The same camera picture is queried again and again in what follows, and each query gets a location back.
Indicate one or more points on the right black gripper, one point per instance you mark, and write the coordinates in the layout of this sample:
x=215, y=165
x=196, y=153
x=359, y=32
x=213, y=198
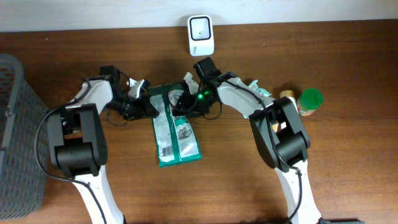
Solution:
x=191, y=106

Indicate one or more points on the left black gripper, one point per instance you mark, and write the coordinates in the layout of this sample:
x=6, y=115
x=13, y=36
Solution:
x=143, y=102

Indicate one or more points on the green 3M gloves package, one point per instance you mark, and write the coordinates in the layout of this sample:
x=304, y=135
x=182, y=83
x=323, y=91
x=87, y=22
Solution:
x=174, y=136

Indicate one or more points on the teal wipes pack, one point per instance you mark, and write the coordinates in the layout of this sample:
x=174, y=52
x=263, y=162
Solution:
x=253, y=85

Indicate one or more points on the white tube gold cap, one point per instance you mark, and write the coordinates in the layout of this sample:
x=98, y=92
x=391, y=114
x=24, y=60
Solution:
x=287, y=93

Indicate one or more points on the green lid jar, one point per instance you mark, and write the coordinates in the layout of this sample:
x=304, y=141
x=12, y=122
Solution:
x=309, y=101

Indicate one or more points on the orange tissue pack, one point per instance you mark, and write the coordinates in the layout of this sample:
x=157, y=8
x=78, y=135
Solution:
x=277, y=126

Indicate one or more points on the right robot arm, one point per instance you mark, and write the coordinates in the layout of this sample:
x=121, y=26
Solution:
x=280, y=136

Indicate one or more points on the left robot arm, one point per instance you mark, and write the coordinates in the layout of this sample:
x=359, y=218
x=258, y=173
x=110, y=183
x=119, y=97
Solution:
x=77, y=142

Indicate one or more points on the white barcode scanner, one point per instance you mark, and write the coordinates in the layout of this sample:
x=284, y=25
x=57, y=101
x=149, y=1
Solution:
x=200, y=35

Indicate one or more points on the grey plastic mesh basket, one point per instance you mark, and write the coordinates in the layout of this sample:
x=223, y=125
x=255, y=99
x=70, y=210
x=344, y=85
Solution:
x=22, y=181

